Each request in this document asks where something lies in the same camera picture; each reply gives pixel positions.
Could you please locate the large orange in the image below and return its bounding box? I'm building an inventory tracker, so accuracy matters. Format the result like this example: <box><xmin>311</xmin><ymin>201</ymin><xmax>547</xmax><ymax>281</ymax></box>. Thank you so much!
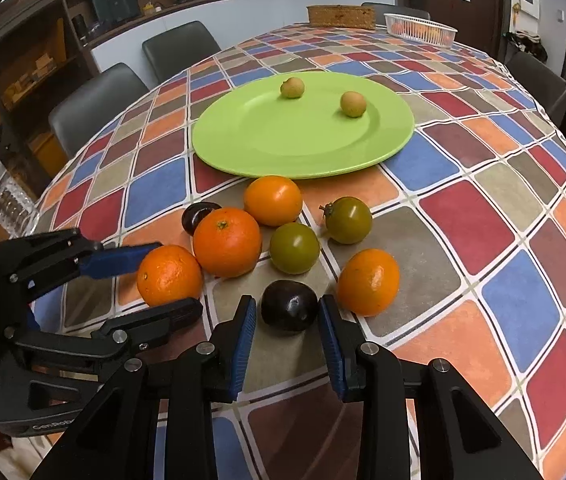
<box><xmin>193</xmin><ymin>207</ymin><xmax>262</xmax><ymax>278</ymax></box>

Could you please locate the dark plum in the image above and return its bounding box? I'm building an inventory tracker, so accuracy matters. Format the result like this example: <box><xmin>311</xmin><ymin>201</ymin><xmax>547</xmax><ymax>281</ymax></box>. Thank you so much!
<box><xmin>181</xmin><ymin>202</ymin><xmax>221</xmax><ymax>236</ymax></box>
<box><xmin>260</xmin><ymin>280</ymin><xmax>319</xmax><ymax>333</ymax></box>

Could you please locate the small orange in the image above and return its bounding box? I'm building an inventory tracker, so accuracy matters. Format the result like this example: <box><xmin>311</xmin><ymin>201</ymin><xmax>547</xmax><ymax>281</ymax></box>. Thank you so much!
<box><xmin>243</xmin><ymin>176</ymin><xmax>303</xmax><ymax>228</ymax></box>

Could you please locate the brown round fruit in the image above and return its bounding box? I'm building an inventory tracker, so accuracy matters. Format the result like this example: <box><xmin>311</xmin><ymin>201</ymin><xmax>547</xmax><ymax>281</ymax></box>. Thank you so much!
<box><xmin>339</xmin><ymin>91</ymin><xmax>367</xmax><ymax>118</ymax></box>
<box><xmin>280</xmin><ymin>77</ymin><xmax>305</xmax><ymax>99</ymax></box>

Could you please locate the clear plastic bottle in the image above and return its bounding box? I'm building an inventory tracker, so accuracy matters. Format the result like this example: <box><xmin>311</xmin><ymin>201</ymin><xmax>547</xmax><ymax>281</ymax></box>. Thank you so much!
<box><xmin>0</xmin><ymin>174</ymin><xmax>38</xmax><ymax>237</ymax></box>

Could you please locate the dark chair near left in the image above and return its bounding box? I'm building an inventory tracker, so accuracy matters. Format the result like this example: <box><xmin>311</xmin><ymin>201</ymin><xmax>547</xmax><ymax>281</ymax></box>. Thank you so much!
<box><xmin>48</xmin><ymin>63</ymin><xmax>149</xmax><ymax>158</ymax></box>

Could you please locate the dark chair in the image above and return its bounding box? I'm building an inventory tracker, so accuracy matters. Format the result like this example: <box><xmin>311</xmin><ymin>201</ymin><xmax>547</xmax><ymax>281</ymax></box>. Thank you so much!
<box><xmin>506</xmin><ymin>51</ymin><xmax>566</xmax><ymax>126</ymax></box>
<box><xmin>142</xmin><ymin>21</ymin><xmax>220</xmax><ymax>82</ymax></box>
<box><xmin>48</xmin><ymin>63</ymin><xmax>149</xmax><ymax>158</ymax></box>

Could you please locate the colourful checked tablecloth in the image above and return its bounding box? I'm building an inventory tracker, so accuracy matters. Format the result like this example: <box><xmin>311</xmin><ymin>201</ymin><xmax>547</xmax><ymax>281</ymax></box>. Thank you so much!
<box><xmin>34</xmin><ymin>25</ymin><xmax>566</xmax><ymax>479</ymax></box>

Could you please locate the green tomato lower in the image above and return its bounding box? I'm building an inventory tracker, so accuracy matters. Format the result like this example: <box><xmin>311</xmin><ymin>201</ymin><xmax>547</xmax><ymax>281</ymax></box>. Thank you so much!
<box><xmin>269</xmin><ymin>222</ymin><xmax>321</xmax><ymax>275</ymax></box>

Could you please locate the green tomato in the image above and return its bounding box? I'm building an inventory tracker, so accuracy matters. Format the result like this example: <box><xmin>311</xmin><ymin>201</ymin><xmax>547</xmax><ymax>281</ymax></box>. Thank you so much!
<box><xmin>269</xmin><ymin>222</ymin><xmax>321</xmax><ymax>275</ymax></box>
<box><xmin>320</xmin><ymin>196</ymin><xmax>372</xmax><ymax>245</ymax></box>

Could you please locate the green tomato upper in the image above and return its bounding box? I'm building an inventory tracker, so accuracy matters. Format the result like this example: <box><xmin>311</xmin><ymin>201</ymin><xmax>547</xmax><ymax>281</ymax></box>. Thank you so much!
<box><xmin>320</xmin><ymin>196</ymin><xmax>372</xmax><ymax>245</ymax></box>

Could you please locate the green plate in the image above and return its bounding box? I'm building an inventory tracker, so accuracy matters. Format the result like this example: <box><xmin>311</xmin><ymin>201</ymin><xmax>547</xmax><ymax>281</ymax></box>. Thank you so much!
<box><xmin>192</xmin><ymin>72</ymin><xmax>415</xmax><ymax>179</ymax></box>

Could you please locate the black coffee machine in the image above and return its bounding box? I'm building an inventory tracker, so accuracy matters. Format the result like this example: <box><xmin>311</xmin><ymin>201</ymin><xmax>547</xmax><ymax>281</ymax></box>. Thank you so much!
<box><xmin>91</xmin><ymin>0</ymin><xmax>141</xmax><ymax>26</ymax></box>

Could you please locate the dark chair right side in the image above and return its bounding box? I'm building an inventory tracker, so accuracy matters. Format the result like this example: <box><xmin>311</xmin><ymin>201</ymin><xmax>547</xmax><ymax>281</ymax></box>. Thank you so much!
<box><xmin>506</xmin><ymin>51</ymin><xmax>566</xmax><ymax>126</ymax></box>

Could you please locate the white fruit basket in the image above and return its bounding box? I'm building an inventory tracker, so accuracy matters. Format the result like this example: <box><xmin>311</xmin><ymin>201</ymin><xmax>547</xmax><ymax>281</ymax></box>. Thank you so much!
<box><xmin>384</xmin><ymin>13</ymin><xmax>458</xmax><ymax>48</ymax></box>

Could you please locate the dark chair far end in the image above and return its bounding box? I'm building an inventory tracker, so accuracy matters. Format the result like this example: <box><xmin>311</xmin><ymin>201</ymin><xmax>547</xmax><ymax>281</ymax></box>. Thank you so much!
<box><xmin>362</xmin><ymin>2</ymin><xmax>431</xmax><ymax>25</ymax></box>

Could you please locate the white wall intercom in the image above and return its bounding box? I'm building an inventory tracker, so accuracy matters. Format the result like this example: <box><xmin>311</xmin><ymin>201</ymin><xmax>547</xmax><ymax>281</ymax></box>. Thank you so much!
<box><xmin>518</xmin><ymin>0</ymin><xmax>539</xmax><ymax>20</ymax></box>

